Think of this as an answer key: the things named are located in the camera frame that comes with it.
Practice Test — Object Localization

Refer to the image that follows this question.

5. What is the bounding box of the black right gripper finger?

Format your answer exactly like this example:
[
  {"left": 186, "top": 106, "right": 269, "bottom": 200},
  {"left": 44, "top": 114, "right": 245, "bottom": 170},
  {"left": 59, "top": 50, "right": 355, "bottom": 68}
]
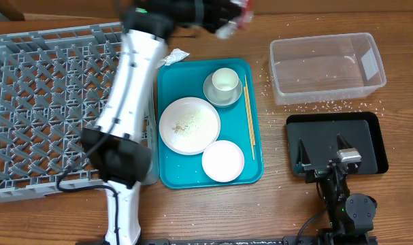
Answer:
[
  {"left": 297, "top": 139, "right": 311, "bottom": 167},
  {"left": 336, "top": 133, "right": 353, "bottom": 150}
]

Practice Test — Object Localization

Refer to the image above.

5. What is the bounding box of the red snack wrapper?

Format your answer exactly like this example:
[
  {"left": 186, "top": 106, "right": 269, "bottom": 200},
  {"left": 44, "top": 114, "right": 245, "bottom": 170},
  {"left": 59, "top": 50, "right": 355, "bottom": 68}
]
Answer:
[{"left": 215, "top": 0, "right": 254, "bottom": 39}]

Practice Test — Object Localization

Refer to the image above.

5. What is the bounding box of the white napkin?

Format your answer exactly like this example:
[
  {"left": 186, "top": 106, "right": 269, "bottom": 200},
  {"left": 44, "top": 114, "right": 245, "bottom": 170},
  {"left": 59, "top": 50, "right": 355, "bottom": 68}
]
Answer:
[{"left": 157, "top": 48, "right": 190, "bottom": 68}]

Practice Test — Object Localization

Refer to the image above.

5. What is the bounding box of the white cup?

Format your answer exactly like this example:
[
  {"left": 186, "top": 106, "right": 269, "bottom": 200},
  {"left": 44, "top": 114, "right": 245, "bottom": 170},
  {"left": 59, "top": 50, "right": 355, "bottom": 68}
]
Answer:
[{"left": 212, "top": 67, "right": 239, "bottom": 100}]

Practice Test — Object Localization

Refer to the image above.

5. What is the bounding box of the grey bowl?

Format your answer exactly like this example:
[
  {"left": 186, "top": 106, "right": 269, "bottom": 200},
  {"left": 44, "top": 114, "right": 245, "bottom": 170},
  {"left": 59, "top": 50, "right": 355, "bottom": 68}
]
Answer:
[{"left": 203, "top": 68, "right": 242, "bottom": 108}]

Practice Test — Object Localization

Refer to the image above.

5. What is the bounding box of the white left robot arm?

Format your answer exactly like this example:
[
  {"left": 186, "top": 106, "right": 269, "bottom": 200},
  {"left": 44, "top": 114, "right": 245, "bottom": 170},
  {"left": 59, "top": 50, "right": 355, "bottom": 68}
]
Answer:
[{"left": 81, "top": 0, "right": 249, "bottom": 244}]

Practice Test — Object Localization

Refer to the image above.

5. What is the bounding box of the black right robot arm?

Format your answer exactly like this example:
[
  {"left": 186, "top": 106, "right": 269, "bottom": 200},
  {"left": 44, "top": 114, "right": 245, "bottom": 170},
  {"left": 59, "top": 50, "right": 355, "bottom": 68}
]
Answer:
[{"left": 295, "top": 134, "right": 377, "bottom": 244}]

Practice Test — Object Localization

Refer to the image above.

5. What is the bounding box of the black plastic tray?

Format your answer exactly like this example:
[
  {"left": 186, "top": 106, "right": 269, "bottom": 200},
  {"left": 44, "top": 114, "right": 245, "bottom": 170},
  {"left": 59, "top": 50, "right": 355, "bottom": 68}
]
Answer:
[{"left": 286, "top": 112, "right": 389, "bottom": 177}]

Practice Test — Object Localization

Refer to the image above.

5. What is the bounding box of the wooden chopstick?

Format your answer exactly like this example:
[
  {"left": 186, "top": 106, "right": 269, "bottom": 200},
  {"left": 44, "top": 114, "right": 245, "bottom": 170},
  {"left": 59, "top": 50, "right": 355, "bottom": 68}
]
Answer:
[
  {"left": 244, "top": 75, "right": 256, "bottom": 146},
  {"left": 244, "top": 86, "right": 255, "bottom": 161}
]

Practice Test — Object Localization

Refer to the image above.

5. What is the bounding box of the clear plastic bin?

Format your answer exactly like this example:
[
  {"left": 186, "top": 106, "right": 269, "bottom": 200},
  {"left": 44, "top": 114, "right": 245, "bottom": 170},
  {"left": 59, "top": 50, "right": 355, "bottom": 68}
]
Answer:
[{"left": 269, "top": 33, "right": 386, "bottom": 105}]

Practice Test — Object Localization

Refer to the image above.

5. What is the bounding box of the large white plate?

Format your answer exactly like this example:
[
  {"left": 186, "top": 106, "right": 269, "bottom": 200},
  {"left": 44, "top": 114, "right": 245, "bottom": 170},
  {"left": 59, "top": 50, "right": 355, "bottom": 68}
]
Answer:
[{"left": 159, "top": 97, "right": 221, "bottom": 155}]

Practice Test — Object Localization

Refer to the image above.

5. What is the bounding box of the grey dish rack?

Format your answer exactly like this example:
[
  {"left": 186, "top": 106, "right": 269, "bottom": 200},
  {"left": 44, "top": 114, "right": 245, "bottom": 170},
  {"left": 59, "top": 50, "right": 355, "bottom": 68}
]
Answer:
[{"left": 0, "top": 22, "right": 158, "bottom": 203}]

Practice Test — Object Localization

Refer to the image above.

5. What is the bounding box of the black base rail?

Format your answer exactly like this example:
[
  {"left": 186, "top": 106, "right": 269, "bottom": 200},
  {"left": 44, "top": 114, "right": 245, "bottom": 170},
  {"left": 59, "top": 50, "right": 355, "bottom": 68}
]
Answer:
[{"left": 76, "top": 236, "right": 378, "bottom": 245}]

